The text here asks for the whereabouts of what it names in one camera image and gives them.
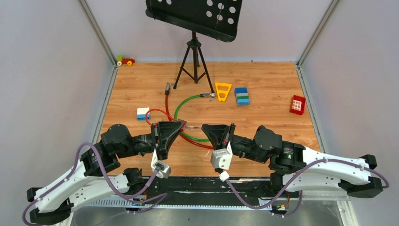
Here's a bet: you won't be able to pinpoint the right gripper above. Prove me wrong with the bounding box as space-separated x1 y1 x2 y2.
202 123 267 164

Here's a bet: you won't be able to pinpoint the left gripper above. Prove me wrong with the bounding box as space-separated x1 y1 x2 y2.
118 120 185 159

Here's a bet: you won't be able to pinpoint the red padlock with thin cable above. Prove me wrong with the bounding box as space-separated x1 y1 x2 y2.
145 108 187 132

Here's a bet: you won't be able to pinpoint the small key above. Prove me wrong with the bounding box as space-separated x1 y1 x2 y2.
185 125 202 130

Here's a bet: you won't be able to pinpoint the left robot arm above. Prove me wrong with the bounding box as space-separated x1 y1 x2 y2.
22 120 186 226

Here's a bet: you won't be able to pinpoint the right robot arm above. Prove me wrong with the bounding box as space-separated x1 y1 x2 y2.
201 124 389 198

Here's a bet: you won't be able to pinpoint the white blue block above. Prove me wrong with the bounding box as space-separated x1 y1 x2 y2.
136 107 151 121

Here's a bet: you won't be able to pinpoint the blue green stacked blocks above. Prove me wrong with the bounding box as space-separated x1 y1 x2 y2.
234 87 250 106

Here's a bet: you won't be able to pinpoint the yellow triangular plastic piece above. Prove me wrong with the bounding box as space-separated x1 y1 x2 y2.
215 82 232 103

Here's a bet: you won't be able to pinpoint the red window block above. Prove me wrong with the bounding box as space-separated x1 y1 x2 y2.
289 95 306 115

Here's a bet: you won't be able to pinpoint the toy car red green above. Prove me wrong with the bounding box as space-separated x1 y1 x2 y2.
116 55 135 66

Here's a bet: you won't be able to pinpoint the black music stand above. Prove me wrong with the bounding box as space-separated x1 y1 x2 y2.
145 0 243 97

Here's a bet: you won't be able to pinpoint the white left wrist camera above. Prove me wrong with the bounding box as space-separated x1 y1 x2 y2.
151 149 171 179

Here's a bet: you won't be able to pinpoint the green cable lock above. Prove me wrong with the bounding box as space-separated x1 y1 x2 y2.
174 93 215 143

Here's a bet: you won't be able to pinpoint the thick red cable lock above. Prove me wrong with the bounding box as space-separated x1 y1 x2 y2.
165 82 213 150

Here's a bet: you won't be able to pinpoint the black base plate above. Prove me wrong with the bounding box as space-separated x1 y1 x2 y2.
143 177 279 206

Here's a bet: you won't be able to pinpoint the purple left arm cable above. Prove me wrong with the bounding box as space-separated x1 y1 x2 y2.
22 142 169 226

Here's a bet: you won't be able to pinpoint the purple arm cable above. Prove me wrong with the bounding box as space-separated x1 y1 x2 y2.
226 158 390 218
22 142 169 226

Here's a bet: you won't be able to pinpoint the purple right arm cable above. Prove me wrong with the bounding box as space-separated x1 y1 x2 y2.
226 158 390 218

